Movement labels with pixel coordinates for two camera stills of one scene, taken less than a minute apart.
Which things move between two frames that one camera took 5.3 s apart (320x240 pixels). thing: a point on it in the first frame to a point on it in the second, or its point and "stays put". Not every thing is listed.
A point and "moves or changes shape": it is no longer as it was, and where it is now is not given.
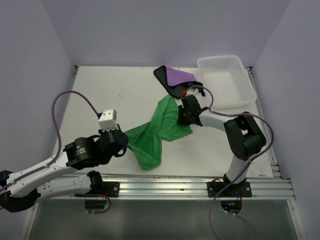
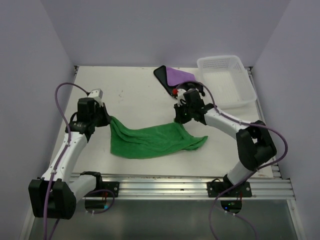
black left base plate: x=111 y=189 stays put
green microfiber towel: x=145 y=142 moves or changes shape
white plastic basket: x=227 y=77 stays put
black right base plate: x=241 y=190 stays put
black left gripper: x=103 y=132 to x=107 y=117
